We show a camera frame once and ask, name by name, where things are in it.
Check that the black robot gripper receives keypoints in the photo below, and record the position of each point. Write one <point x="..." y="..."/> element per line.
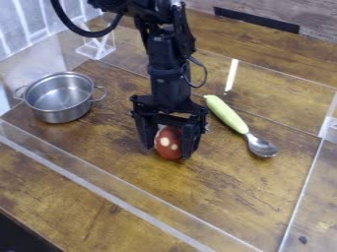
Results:
<point x="169" y="106"/>

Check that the red toy mushroom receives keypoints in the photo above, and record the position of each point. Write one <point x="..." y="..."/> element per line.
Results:
<point x="168" y="142"/>

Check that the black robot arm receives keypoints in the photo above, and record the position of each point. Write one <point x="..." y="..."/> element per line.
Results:
<point x="169" y="42"/>

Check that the silver metal pot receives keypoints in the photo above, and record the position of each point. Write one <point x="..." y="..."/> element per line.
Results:
<point x="61" y="97"/>

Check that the clear acrylic triangle stand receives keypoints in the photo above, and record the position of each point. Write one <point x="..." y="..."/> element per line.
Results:
<point x="97" y="47"/>

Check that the clear acrylic front barrier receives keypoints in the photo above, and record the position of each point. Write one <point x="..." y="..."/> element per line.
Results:
<point x="195" y="231"/>

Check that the clear acrylic barrier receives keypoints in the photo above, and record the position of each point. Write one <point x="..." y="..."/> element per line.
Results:
<point x="195" y="231"/>
<point x="312" y="230"/>

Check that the clear acrylic right barrier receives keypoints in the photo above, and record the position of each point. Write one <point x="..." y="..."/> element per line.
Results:
<point x="312" y="230"/>

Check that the green handled metal spoon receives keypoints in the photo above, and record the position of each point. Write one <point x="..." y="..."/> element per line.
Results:
<point x="259" y="146"/>

